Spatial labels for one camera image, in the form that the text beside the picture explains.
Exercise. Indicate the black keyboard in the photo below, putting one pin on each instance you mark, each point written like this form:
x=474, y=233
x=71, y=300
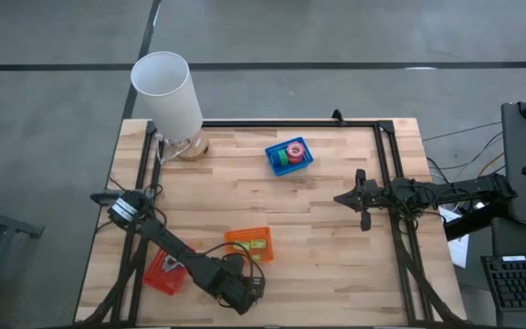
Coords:
x=518, y=283

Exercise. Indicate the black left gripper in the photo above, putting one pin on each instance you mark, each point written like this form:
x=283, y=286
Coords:
x=231, y=285

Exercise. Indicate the pink tape roll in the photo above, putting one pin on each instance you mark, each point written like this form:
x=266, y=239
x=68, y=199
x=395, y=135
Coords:
x=290, y=146

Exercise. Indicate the black desk beam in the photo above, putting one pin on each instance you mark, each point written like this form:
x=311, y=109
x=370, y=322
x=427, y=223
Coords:
x=473, y=224

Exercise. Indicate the dark grey desk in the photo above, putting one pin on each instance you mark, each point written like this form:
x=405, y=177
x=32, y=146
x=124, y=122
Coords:
x=509, y=242

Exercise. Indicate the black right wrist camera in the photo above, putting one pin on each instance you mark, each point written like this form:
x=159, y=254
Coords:
x=365, y=221

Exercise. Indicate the red plastic basket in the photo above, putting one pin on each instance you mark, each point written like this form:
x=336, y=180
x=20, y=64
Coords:
x=160, y=281

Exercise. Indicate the table lamp white shade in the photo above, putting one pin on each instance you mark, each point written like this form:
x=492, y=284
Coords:
x=167, y=96

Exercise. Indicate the blue plastic basket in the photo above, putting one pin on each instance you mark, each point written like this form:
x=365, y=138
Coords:
x=306, y=161

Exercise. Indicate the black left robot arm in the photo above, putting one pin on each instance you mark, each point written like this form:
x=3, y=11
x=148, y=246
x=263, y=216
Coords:
x=171, y=244

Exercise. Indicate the orange plastic basket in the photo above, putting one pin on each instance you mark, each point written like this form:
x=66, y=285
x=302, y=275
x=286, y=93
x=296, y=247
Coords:
x=263, y=233

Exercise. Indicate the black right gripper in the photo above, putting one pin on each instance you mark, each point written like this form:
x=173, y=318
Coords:
x=372, y=196

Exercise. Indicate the black aluminium table frame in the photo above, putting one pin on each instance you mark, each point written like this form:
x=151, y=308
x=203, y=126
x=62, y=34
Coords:
x=290, y=123

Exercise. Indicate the white paper sheet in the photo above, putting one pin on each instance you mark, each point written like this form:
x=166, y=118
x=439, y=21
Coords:
x=459, y=249

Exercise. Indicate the green tape roll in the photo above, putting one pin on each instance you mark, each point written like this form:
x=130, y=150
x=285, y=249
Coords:
x=283, y=157

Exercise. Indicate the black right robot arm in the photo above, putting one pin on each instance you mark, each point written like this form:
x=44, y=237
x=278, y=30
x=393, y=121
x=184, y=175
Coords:
x=464, y=192

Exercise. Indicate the black frame bracket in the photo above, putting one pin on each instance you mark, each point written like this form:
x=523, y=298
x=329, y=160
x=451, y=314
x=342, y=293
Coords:
x=337, y=116

